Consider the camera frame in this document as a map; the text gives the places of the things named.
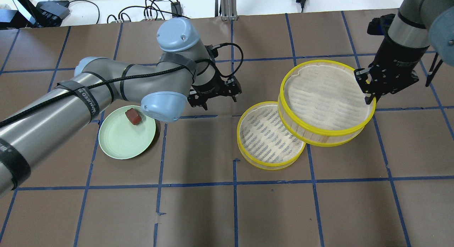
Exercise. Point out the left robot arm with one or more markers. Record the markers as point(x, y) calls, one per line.
point(186, 73)

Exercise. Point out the brown bun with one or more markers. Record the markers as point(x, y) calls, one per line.
point(133, 115)

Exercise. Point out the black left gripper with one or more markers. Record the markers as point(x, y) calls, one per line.
point(209, 88)

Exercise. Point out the aluminium frame post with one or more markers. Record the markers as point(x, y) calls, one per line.
point(228, 10)

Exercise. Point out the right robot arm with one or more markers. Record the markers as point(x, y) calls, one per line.
point(408, 34)

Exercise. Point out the yellow steamer layer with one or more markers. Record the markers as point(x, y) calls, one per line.
point(264, 141)
point(320, 103)

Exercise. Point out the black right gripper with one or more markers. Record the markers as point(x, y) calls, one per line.
point(396, 60)

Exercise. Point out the light green plate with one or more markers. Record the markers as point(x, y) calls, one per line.
point(119, 138)

